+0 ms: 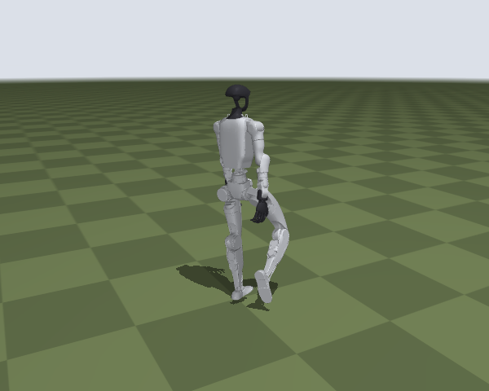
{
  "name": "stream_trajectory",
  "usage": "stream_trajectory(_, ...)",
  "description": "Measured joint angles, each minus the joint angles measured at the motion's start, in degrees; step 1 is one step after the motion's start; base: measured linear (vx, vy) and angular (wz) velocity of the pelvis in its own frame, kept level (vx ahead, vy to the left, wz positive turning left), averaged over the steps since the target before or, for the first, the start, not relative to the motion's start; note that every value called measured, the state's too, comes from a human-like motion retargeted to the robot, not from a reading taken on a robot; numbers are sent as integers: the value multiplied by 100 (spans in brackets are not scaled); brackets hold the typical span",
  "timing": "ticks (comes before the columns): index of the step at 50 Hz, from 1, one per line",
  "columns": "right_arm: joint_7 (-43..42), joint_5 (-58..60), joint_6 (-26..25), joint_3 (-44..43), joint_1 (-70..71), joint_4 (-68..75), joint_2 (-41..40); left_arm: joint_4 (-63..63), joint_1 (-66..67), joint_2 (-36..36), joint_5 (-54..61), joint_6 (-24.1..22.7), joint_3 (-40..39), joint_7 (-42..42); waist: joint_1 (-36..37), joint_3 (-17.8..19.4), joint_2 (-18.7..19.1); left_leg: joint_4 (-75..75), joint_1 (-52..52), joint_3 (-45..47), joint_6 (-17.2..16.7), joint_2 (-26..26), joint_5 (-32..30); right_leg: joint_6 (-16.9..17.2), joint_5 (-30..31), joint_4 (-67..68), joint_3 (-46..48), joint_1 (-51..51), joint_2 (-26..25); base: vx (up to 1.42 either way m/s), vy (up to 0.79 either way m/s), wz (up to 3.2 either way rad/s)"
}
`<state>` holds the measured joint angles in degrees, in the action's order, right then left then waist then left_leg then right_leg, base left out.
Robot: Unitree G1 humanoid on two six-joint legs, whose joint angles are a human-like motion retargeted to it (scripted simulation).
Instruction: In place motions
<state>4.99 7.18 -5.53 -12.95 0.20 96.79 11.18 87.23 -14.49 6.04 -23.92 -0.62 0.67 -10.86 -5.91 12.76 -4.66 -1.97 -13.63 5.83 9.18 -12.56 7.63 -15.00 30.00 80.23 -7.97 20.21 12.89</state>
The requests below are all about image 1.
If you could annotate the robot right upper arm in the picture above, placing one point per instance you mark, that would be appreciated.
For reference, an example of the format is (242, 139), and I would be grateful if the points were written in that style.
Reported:
(256, 129)

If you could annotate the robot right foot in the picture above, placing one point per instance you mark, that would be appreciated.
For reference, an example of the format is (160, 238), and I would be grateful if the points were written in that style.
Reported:
(263, 286)

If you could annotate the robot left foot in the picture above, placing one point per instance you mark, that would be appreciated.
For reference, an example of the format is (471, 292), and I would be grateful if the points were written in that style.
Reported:
(236, 295)

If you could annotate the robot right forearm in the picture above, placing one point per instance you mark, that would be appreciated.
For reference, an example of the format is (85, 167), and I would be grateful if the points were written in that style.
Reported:
(263, 176)

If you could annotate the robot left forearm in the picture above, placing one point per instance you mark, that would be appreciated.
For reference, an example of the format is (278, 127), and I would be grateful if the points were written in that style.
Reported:
(227, 172)

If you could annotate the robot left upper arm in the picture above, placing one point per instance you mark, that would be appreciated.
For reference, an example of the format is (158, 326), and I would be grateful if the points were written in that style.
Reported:
(216, 130)

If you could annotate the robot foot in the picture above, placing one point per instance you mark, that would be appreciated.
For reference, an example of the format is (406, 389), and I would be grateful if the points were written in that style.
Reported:
(236, 295)
(263, 286)

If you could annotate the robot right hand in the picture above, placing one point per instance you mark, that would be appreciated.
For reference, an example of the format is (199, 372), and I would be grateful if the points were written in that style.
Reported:
(261, 209)

